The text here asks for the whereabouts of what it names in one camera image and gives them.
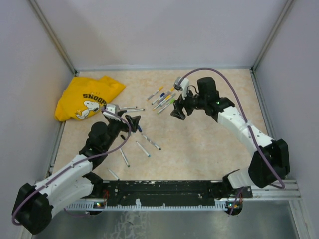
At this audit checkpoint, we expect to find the grey capped pen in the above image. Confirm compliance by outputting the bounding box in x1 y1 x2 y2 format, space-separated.
160 93 175 106

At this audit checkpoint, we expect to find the yellow Snoopy t-shirt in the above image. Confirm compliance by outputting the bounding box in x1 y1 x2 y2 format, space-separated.
54 76 126 122

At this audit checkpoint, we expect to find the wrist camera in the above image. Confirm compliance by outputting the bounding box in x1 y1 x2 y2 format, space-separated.
102 104 119 120
173 77 189 94

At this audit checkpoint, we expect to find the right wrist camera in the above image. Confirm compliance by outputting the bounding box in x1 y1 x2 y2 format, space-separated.
173 77 189 94

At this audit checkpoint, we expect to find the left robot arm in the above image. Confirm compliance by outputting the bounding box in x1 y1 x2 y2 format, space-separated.
11 115 141 235

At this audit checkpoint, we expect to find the dark blue capped pen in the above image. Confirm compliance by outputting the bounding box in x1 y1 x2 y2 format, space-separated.
125 108 145 112

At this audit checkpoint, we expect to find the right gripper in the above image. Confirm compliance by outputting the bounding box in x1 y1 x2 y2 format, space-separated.
171 86 207 120

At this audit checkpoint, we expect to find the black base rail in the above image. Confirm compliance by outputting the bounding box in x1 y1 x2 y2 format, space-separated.
74 179 253 207

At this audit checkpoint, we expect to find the navy capped pen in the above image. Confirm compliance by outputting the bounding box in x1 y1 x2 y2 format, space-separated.
151 92 165 105

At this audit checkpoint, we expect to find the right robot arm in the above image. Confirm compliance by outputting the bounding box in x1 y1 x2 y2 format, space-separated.
171 77 290 197

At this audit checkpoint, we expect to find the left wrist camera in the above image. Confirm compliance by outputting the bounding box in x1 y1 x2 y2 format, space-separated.
102 104 119 120

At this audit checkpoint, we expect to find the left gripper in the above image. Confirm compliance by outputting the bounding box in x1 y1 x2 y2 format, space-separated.
104 111 140 150

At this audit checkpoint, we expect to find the yellow capped pen middle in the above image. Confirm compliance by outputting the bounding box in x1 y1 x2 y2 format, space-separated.
153 94 171 111

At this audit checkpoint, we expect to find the magenta capped pen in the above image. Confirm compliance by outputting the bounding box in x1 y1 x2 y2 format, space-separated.
119 106 137 110

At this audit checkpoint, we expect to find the aluminium frame rail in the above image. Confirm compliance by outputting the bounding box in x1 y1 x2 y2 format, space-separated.
32 180 302 200

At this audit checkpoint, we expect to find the black capped pen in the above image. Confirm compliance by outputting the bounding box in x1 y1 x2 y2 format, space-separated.
107 168 119 181

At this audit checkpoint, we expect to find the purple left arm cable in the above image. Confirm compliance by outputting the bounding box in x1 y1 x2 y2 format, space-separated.
11 106 132 226

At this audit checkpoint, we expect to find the light green capped pen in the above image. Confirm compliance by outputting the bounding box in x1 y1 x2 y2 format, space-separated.
157 98 175 114

